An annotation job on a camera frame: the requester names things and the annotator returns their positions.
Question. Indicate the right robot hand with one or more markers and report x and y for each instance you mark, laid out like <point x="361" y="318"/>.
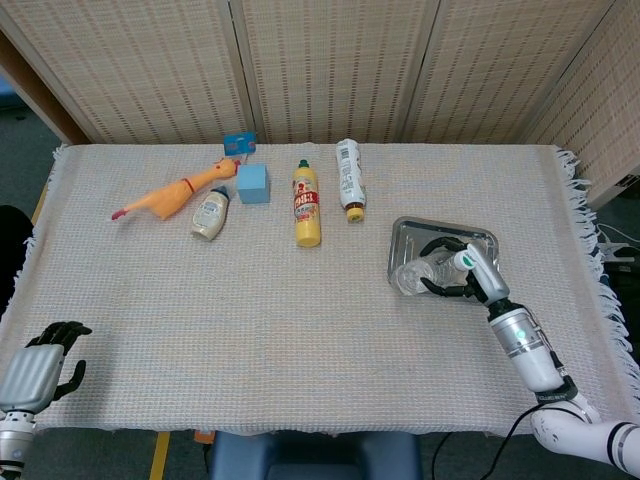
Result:
<point x="490" y="280"/>

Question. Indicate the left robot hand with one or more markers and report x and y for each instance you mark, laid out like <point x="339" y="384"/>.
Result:
<point x="27" y="375"/>

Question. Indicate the clear plastic bottle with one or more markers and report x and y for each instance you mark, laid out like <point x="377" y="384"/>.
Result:
<point x="415" y="277"/>

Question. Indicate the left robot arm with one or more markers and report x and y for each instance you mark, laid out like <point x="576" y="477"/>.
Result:
<point x="15" y="440"/>

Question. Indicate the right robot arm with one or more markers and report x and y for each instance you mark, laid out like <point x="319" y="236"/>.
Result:
<point x="525" y="350"/>

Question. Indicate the silver metal tray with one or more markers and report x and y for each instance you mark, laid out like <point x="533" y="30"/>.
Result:
<point x="415" y="235"/>

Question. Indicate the white bottle with yellow cap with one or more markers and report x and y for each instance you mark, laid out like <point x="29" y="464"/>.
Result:
<point x="348" y="172"/>

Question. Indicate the yellow bottle with red label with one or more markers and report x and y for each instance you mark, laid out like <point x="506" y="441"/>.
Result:
<point x="306" y="210"/>

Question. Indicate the cream mayonnaise squeeze bottle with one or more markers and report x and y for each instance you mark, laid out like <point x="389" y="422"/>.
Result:
<point x="210" y="215"/>

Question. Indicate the small orange object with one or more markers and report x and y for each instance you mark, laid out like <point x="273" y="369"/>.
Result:
<point x="204" y="436"/>

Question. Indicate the beige woven tablecloth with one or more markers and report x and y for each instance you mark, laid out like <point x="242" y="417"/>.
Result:
<point x="300" y="325"/>

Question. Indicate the woven bamboo screen panel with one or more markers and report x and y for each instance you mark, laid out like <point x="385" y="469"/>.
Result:
<point x="335" y="65"/>
<point x="500" y="65"/>
<point x="600" y="100"/>
<point x="140" y="65"/>

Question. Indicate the yellow rubber chicken toy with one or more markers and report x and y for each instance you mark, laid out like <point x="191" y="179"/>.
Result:
<point x="170" y="195"/>

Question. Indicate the light blue cube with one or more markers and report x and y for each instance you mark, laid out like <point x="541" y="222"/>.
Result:
<point x="254" y="186"/>

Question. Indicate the brown wooden board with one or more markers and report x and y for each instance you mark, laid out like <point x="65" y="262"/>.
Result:
<point x="40" y="90"/>

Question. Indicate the small blue box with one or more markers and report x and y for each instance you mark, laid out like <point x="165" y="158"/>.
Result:
<point x="237" y="142"/>

